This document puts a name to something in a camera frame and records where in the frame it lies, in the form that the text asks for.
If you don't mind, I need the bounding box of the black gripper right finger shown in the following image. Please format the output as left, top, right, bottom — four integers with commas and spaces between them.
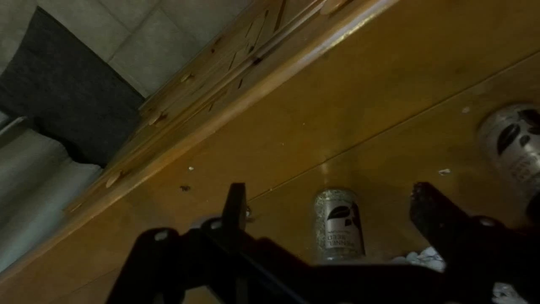
409, 180, 497, 260

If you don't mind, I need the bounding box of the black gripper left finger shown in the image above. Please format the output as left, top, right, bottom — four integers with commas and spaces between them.
222, 180, 249, 228

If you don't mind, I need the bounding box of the fennel seed glass spice jar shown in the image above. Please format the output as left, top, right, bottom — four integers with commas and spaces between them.
311, 187, 368, 265

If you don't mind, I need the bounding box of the white crumpled paper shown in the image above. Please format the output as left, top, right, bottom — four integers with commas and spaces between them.
394, 245, 448, 270

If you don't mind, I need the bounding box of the pine wood cabinet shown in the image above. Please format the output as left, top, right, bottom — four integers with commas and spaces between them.
61, 0, 402, 226

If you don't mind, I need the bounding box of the white curtain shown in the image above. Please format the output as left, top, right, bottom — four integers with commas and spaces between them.
0, 113, 105, 273

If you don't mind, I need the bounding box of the dark grey floor mat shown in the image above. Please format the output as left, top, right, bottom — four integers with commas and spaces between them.
0, 5, 147, 169

